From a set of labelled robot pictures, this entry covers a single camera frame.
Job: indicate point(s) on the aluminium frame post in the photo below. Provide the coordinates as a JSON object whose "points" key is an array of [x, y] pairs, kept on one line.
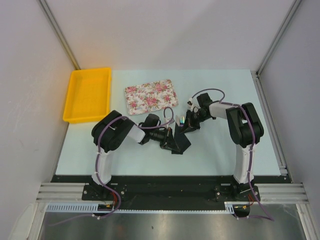
{"points": [[49, 15], [279, 35]]}

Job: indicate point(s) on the iridescent green fork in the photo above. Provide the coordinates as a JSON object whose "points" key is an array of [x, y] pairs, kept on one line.
{"points": [[182, 120]]}

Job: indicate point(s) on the left aluminium frame post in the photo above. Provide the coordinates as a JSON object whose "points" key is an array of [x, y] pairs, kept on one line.
{"points": [[49, 15]]}

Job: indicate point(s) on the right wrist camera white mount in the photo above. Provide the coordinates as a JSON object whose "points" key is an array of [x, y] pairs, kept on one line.
{"points": [[192, 105]]}

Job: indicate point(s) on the yellow plastic bin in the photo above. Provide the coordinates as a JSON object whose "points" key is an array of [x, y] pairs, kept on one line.
{"points": [[88, 95]]}

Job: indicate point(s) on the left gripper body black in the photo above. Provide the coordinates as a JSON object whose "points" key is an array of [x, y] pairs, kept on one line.
{"points": [[159, 135]]}

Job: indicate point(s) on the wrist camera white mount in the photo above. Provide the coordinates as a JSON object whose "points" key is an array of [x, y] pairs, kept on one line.
{"points": [[192, 105], [169, 121]]}

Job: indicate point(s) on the floral pattern tray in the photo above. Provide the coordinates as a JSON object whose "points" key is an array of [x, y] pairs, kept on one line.
{"points": [[150, 97]]}

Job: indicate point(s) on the white slotted cable duct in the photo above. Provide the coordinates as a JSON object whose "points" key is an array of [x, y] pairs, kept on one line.
{"points": [[99, 208]]}

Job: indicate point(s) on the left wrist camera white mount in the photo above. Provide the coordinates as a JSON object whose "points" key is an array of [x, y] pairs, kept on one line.
{"points": [[169, 121]]}

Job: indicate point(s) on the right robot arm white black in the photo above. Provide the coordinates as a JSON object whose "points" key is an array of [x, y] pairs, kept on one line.
{"points": [[245, 129]]}

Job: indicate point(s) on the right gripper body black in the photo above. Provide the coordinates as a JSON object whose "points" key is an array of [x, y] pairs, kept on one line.
{"points": [[196, 118]]}

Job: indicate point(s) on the silver table knife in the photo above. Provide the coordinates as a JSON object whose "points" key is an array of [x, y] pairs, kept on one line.
{"points": [[177, 120]]}

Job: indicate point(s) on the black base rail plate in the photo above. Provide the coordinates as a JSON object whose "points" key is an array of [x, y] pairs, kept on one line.
{"points": [[174, 190]]}

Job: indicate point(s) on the right aluminium frame post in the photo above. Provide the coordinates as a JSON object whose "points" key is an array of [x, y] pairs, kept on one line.
{"points": [[279, 35]]}

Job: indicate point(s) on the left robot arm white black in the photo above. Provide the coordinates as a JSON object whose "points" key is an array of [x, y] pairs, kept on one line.
{"points": [[109, 134]]}

